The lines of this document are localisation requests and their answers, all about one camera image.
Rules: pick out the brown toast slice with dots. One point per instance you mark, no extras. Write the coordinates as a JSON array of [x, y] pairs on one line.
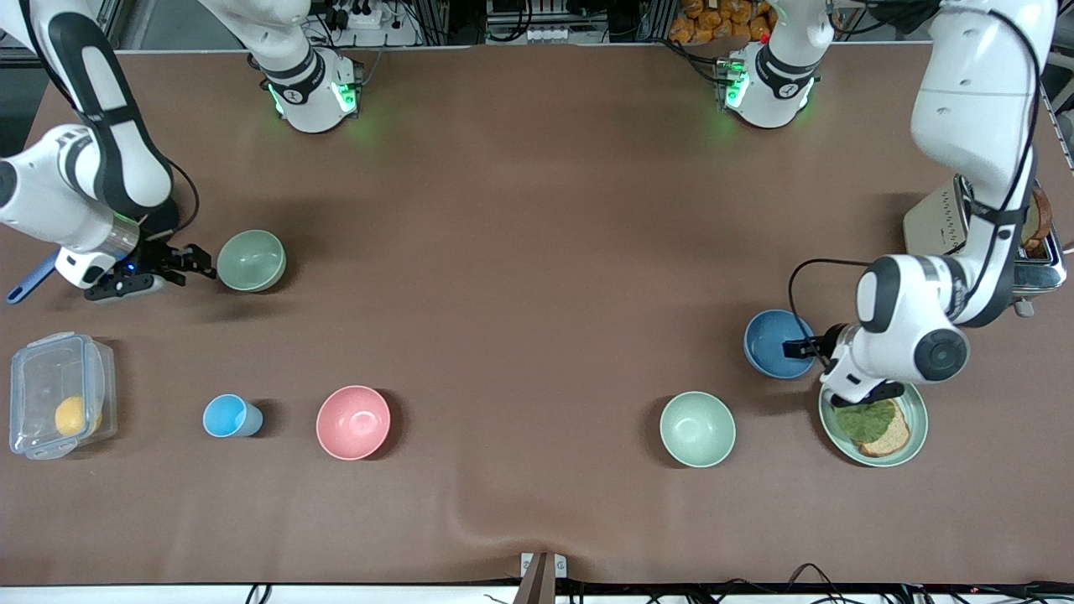
[[1040, 220]]

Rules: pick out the blue bowl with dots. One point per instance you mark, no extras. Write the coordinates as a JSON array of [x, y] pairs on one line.
[[768, 344]]

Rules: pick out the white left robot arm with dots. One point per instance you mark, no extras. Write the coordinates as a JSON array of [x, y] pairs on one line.
[[973, 101]]

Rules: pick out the yellow lemon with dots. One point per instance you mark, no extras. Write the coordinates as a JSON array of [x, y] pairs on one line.
[[74, 416]]

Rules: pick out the metal table bracket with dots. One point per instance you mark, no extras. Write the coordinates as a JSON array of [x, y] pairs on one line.
[[543, 579]]

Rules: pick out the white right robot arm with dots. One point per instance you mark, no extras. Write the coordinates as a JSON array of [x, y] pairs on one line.
[[109, 168]]

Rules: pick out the pale green bowl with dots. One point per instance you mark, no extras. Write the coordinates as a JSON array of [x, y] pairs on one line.
[[252, 260], [696, 429]]

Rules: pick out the brown bread slice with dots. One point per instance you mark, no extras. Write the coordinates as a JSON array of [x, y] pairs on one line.
[[896, 436]]

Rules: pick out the blue cup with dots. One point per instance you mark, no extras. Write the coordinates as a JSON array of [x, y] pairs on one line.
[[225, 416]]

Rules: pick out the cream and chrome toaster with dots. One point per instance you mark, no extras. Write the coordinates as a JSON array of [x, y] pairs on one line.
[[931, 226]]

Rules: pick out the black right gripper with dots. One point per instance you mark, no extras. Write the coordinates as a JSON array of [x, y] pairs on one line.
[[162, 257]]

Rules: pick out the pink bowl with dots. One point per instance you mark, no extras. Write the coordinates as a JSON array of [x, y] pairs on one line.
[[353, 423]]

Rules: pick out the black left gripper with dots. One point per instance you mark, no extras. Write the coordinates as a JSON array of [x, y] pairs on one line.
[[824, 345]]

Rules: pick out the clear plastic lidded container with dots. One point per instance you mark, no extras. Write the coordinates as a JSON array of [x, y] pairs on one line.
[[42, 377]]

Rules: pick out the green lettuce leaf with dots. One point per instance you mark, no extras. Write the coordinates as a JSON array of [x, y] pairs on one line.
[[864, 421]]

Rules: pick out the pale green plate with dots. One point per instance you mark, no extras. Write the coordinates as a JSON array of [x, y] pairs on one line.
[[916, 428]]

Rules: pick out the orange snack bag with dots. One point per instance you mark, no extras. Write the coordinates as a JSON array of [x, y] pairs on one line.
[[713, 21]]

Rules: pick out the white power strip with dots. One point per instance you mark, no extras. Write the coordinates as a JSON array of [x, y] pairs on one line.
[[357, 18], [545, 35]]

